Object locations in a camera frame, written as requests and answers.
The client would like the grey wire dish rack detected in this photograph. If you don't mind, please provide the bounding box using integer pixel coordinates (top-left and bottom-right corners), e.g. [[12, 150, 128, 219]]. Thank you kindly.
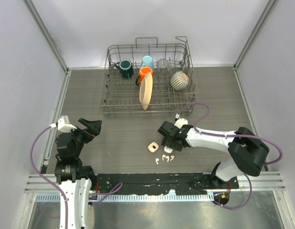
[[100, 36, 197, 115]]

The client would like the white slotted cable duct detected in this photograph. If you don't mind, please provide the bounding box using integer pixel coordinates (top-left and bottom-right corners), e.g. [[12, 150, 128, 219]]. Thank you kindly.
[[35, 192, 214, 203]]

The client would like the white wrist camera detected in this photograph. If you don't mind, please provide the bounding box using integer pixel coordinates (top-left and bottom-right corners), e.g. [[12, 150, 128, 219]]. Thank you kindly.
[[57, 115, 77, 133], [174, 118, 188, 129]]

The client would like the light blue mug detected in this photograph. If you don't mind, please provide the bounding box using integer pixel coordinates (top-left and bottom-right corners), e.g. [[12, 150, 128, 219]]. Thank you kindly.
[[140, 55, 154, 70]]

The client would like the white earbud charging case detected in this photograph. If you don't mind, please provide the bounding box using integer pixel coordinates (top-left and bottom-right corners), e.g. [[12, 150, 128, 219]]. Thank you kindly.
[[164, 146, 173, 154]]

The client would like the clear glass cup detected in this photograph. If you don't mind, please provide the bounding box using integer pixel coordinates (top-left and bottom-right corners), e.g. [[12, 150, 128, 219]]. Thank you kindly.
[[157, 58, 171, 78]]

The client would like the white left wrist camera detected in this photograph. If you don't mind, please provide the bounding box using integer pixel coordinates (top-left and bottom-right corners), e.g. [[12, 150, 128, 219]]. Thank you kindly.
[[57, 115, 77, 133]]

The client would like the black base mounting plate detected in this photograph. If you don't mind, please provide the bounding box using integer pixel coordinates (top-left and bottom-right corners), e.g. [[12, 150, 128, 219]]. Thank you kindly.
[[91, 173, 239, 196]]

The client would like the dark green mug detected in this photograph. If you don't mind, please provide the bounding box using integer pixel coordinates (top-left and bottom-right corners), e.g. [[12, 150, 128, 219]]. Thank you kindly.
[[115, 59, 134, 79]]

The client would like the pink earbud charging case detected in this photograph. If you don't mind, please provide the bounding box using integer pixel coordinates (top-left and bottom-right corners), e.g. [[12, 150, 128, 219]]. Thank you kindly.
[[147, 142, 159, 153]]

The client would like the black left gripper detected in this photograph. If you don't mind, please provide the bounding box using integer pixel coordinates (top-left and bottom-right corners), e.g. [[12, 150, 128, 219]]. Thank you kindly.
[[66, 118, 101, 157]]

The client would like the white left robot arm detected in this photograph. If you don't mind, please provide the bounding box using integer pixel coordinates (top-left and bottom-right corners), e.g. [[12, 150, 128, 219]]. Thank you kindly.
[[54, 115, 102, 229]]

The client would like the striped ceramic bowl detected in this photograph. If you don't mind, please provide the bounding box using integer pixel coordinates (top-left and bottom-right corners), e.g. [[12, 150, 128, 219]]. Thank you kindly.
[[170, 71, 189, 91]]

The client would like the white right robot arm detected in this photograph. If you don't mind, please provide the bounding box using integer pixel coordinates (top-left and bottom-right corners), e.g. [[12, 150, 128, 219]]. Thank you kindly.
[[158, 118, 269, 188]]

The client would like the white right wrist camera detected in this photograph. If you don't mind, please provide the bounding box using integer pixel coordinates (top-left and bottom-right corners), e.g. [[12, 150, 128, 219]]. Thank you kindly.
[[174, 118, 188, 129]]

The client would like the orange mug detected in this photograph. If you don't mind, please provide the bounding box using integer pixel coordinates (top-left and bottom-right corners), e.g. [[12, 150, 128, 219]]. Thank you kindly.
[[135, 67, 154, 86]]

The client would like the beige plate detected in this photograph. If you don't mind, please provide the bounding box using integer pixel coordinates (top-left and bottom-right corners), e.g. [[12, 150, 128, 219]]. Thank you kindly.
[[139, 73, 153, 110]]

